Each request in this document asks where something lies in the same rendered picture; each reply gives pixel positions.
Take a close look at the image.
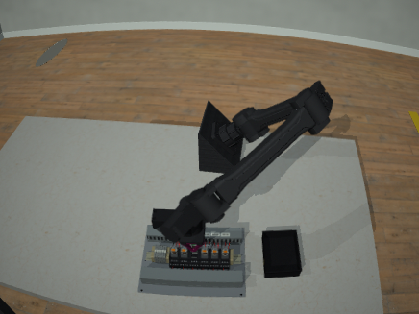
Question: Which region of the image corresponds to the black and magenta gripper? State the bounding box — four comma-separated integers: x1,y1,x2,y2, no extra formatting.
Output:
179,220,206,252

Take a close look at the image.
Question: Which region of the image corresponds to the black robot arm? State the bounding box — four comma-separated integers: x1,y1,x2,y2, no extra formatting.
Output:
151,81,333,242

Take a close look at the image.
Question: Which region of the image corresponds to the grey relay with orange button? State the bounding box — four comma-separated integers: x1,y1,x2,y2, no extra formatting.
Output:
180,245,188,258
211,246,218,259
201,245,209,259
221,246,229,259
170,244,178,257

